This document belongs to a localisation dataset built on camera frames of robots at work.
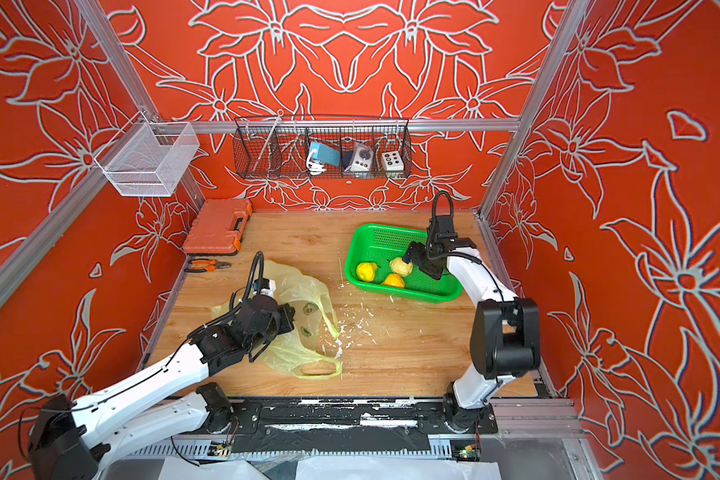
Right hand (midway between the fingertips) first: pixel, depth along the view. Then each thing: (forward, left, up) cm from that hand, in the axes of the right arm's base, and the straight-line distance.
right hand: (408, 259), depth 90 cm
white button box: (+27, +4, +17) cm, 32 cm away
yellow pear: (0, +13, -7) cm, 14 cm away
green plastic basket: (+14, +8, -10) cm, 19 cm away
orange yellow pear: (-4, +4, -7) cm, 8 cm away
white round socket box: (+24, +15, +20) cm, 34 cm away
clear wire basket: (+23, +82, +20) cm, 88 cm away
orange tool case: (+18, +67, -6) cm, 70 cm away
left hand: (-17, +31, 0) cm, 35 cm away
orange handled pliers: (+5, +70, -12) cm, 71 cm away
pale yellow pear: (+2, +2, -7) cm, 7 cm away
